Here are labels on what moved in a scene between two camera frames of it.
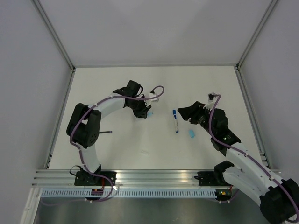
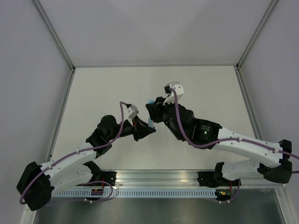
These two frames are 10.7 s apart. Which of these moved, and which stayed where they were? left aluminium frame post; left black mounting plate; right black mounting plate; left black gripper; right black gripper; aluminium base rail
Moved: left black gripper; right black gripper
Stayed: aluminium base rail; left aluminium frame post; right black mounting plate; left black mounting plate
